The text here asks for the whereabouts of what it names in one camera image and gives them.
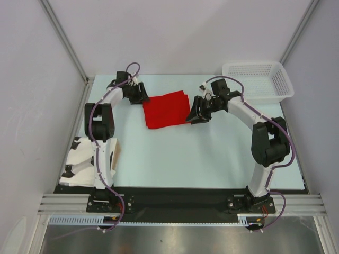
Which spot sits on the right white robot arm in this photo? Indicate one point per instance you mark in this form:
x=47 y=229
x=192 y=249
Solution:
x=270 y=140

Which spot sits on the red t shirt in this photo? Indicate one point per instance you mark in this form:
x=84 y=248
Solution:
x=166 y=110

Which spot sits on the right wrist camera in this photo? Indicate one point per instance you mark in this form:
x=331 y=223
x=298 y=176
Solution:
x=205 y=90

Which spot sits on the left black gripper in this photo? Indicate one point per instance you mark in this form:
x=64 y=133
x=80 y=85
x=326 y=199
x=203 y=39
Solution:
x=142 y=94

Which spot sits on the white perforated plastic basket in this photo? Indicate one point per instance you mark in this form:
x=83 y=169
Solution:
x=265 y=82

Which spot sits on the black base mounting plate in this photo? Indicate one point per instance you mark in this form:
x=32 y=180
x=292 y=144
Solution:
x=185 y=215

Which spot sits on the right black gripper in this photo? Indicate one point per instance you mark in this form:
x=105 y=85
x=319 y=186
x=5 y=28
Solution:
x=194 y=111

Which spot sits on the white slotted cable duct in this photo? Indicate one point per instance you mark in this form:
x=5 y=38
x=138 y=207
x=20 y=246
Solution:
x=106 y=221

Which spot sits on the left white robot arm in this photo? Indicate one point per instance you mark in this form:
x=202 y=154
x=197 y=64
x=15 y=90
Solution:
x=99 y=128

